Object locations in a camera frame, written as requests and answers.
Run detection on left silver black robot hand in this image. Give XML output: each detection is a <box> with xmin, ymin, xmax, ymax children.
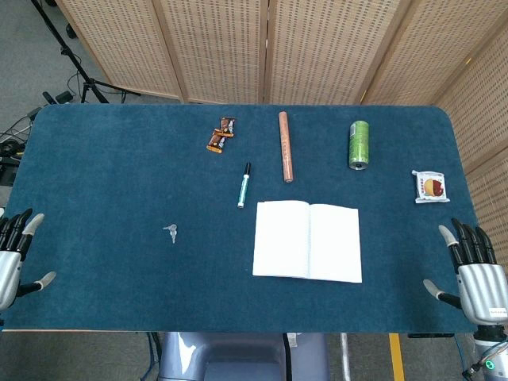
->
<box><xmin>0</xmin><ymin>208</ymin><xmax>57</xmax><ymax>313</ymax></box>

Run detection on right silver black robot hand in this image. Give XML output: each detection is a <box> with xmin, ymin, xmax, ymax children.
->
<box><xmin>422</xmin><ymin>217</ymin><xmax>508</xmax><ymax>327</ymax></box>

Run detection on white notebook with yellow cover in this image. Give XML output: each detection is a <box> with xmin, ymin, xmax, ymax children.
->
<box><xmin>252</xmin><ymin>200</ymin><xmax>364</xmax><ymax>284</ymax></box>

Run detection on white snack packet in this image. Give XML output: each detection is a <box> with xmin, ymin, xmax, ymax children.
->
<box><xmin>411</xmin><ymin>169</ymin><xmax>451</xmax><ymax>205</ymax></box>

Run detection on blue table mat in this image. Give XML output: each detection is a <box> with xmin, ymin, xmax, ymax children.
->
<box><xmin>2</xmin><ymin>103</ymin><xmax>479</xmax><ymax>333</ymax></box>

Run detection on green drink can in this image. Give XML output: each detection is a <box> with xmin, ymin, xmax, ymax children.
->
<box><xmin>348</xmin><ymin>120</ymin><xmax>370</xmax><ymax>171</ymax></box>

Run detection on black tripod stand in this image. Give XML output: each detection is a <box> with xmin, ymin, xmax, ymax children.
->
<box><xmin>30</xmin><ymin>0</ymin><xmax>140</xmax><ymax>105</ymax></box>

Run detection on brown orange candy bar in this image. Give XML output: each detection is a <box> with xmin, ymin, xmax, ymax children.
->
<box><xmin>206</xmin><ymin>129</ymin><xmax>229</xmax><ymax>154</ymax></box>
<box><xmin>216</xmin><ymin>117</ymin><xmax>237</xmax><ymax>138</ymax></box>

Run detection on brown cylindrical tube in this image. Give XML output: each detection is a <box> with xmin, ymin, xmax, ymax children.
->
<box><xmin>278</xmin><ymin>111</ymin><xmax>295</xmax><ymax>184</ymax></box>

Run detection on grey robot torso base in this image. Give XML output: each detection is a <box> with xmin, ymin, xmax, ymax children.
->
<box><xmin>157</xmin><ymin>331</ymin><xmax>331</xmax><ymax>381</ymax></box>

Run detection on green white marker pen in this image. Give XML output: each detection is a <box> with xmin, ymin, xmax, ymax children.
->
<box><xmin>237</xmin><ymin>162</ymin><xmax>252</xmax><ymax>209</ymax></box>

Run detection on wicker folding screen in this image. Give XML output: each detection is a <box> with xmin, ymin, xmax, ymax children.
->
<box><xmin>55</xmin><ymin>0</ymin><xmax>508</xmax><ymax>302</ymax></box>

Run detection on black floor cables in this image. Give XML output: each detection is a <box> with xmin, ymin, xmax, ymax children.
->
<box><xmin>0</xmin><ymin>106</ymin><xmax>43</xmax><ymax>187</ymax></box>

